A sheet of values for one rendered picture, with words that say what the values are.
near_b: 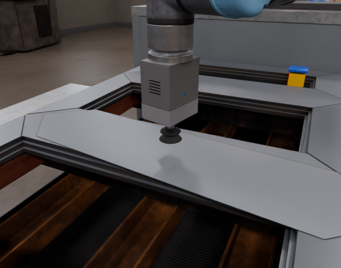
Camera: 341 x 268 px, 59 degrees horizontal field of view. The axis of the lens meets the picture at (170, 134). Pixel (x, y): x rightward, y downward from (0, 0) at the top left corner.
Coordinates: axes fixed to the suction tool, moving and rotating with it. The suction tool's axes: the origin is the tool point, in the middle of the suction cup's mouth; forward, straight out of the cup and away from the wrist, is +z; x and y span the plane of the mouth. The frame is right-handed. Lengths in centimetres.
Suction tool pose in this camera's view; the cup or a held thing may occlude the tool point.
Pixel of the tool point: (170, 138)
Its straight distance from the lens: 56.9
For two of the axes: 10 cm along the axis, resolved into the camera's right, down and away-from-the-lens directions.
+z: 0.0, 9.0, 4.4
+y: -6.2, 3.5, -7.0
